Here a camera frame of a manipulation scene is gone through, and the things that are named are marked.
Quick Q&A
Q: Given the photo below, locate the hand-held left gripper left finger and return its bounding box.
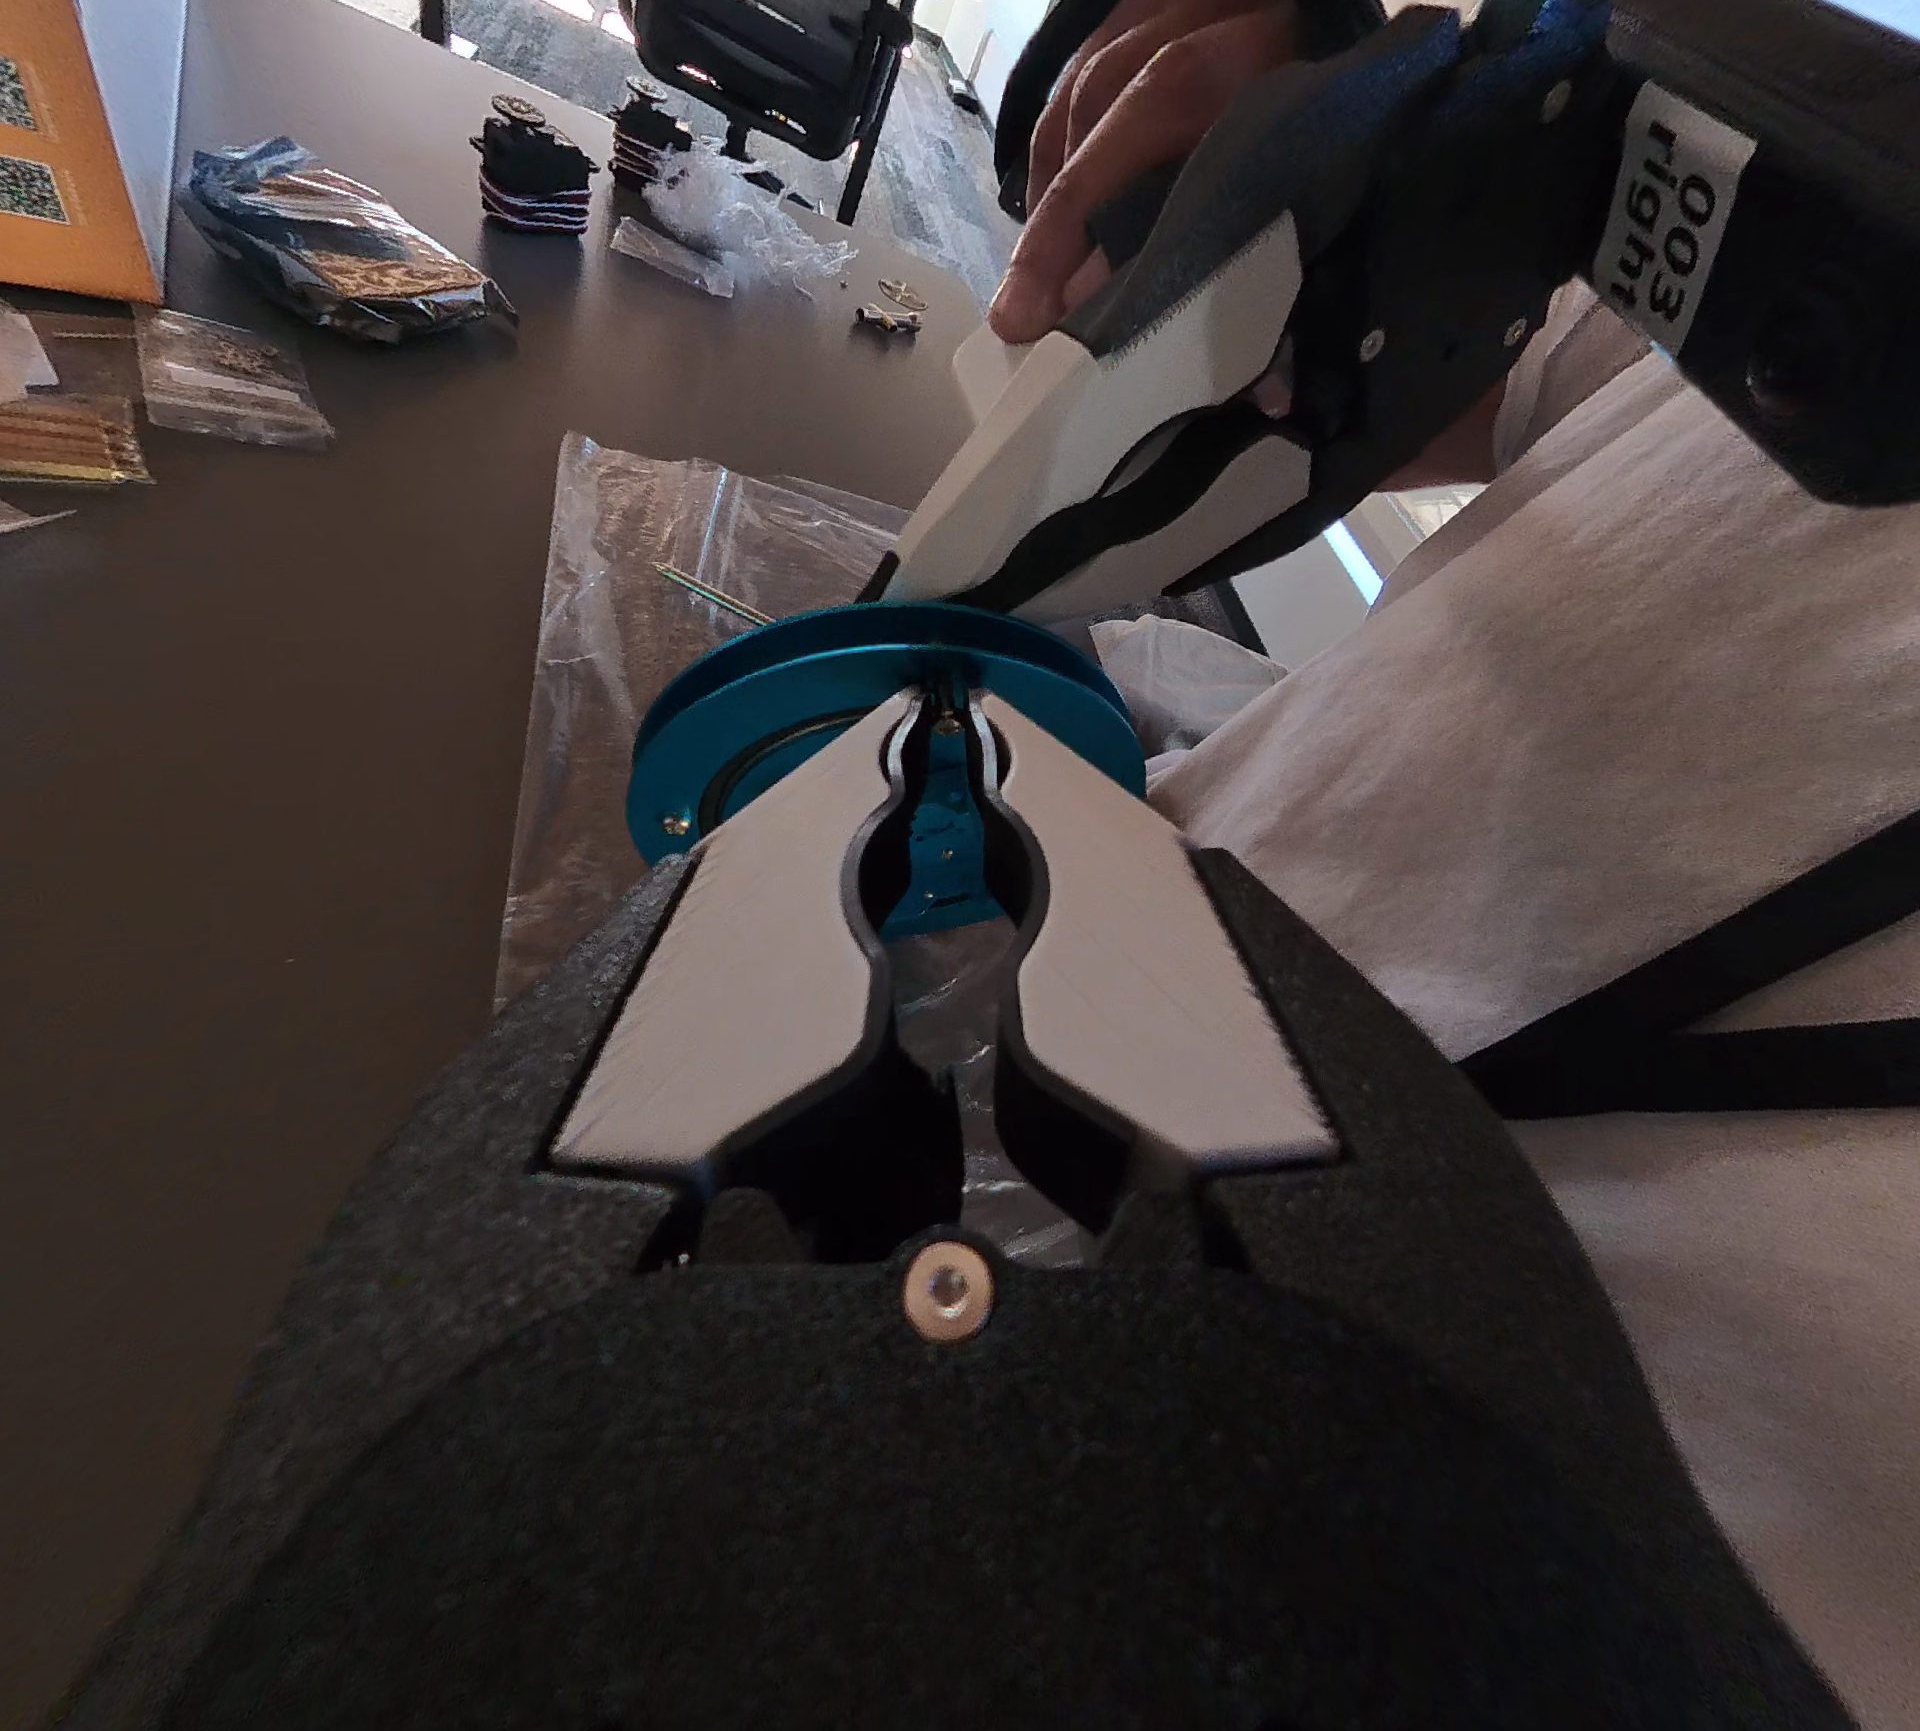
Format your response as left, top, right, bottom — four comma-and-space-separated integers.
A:
542, 687, 970, 1264

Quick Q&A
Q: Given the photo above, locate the large clear plastic bag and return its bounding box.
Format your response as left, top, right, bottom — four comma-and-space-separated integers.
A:
495, 429, 1159, 1258

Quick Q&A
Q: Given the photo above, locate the black servo motor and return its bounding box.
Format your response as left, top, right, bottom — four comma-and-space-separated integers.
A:
469, 93, 607, 235

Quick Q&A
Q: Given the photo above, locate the white plastic bag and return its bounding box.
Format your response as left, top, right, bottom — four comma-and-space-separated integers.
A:
1086, 609, 1296, 755

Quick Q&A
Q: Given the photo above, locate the blue round metal turntable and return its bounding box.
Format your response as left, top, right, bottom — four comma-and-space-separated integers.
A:
631, 605, 1151, 941

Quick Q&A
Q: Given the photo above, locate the black antistatic bag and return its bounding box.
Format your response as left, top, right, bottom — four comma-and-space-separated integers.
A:
181, 137, 523, 347

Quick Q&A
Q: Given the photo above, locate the pile of small screw bags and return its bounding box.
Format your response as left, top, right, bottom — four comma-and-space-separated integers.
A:
0, 303, 338, 535

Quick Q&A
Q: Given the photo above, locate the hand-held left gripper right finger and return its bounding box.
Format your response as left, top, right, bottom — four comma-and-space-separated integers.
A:
966, 693, 1342, 1240

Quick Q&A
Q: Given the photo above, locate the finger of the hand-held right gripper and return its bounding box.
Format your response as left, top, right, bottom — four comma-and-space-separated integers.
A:
961, 425, 1330, 629
854, 213, 1308, 607

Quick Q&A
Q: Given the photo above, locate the person's right hand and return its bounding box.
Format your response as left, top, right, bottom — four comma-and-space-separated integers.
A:
991, 0, 1308, 347

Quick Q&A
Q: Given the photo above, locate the servo motor in clear bag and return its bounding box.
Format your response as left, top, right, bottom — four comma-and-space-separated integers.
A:
604, 73, 860, 303

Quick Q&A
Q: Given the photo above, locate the orange and white cardboard box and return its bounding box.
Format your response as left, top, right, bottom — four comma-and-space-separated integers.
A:
0, 0, 201, 307

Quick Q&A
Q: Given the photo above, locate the person's right forearm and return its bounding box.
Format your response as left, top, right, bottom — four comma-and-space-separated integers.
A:
1373, 365, 1519, 495

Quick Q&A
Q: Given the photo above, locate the yellow-handled screwdriver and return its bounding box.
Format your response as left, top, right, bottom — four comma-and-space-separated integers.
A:
654, 563, 778, 625

